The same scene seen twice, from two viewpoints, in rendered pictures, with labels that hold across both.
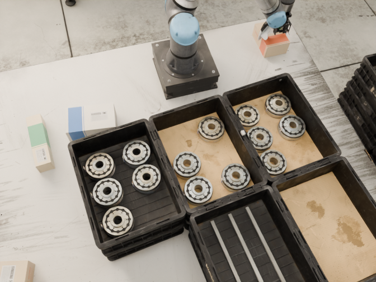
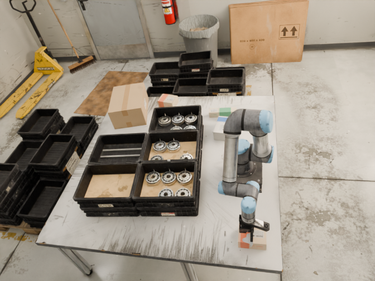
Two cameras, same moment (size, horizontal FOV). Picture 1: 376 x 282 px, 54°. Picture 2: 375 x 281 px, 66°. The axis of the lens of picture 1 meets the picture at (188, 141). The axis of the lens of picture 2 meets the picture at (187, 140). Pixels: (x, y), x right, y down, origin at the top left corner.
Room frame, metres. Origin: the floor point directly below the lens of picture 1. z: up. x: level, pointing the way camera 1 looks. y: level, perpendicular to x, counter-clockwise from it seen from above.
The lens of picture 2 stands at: (1.64, -1.16, 2.40)
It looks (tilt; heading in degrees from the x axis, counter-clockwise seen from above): 44 degrees down; 128
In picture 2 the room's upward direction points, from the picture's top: 12 degrees counter-clockwise
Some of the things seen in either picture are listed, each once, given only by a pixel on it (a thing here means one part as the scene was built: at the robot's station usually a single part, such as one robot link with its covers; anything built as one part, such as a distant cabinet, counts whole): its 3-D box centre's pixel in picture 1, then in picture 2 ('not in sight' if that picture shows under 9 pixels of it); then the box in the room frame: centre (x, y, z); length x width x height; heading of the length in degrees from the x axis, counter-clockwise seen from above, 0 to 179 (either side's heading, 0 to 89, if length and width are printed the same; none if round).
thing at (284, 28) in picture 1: (281, 18); (246, 223); (1.32, -0.39, 0.89); 0.09 x 0.08 x 0.12; 20
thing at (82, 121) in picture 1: (92, 122); (223, 128); (0.79, 0.41, 0.74); 0.20 x 0.12 x 0.09; 103
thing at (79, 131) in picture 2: not in sight; (81, 139); (-0.82, 0.09, 0.31); 0.40 x 0.30 x 0.34; 110
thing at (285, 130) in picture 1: (292, 125); (166, 194); (0.77, -0.40, 0.86); 0.10 x 0.10 x 0.01
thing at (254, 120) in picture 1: (247, 114); (184, 177); (0.81, -0.23, 0.86); 0.10 x 0.10 x 0.01
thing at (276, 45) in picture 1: (270, 38); (251, 236); (1.35, -0.37, 0.74); 0.16 x 0.12 x 0.07; 20
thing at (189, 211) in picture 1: (205, 150); (171, 146); (0.61, -0.06, 0.92); 0.40 x 0.30 x 0.02; 26
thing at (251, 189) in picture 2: not in sight; (248, 192); (1.29, -0.29, 1.05); 0.11 x 0.11 x 0.08; 12
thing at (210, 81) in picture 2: not in sight; (226, 92); (0.37, 1.32, 0.37); 0.40 x 0.30 x 0.45; 20
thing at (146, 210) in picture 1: (126, 184); (176, 124); (0.48, 0.21, 0.87); 0.40 x 0.30 x 0.11; 26
